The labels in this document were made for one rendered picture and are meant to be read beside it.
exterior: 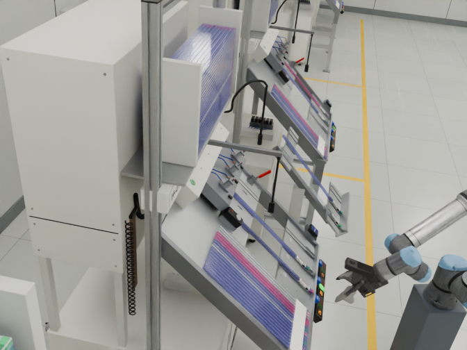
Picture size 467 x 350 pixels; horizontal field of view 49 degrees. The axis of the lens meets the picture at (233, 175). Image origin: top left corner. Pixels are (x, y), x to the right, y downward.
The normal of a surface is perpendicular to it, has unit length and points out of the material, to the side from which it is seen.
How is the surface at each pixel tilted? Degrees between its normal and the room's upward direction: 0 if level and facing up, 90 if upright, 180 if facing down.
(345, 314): 0
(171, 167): 0
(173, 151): 90
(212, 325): 0
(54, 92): 90
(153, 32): 90
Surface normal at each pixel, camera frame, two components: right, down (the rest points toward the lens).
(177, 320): 0.08, -0.84
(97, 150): -0.20, 0.51
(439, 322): 0.08, 0.54
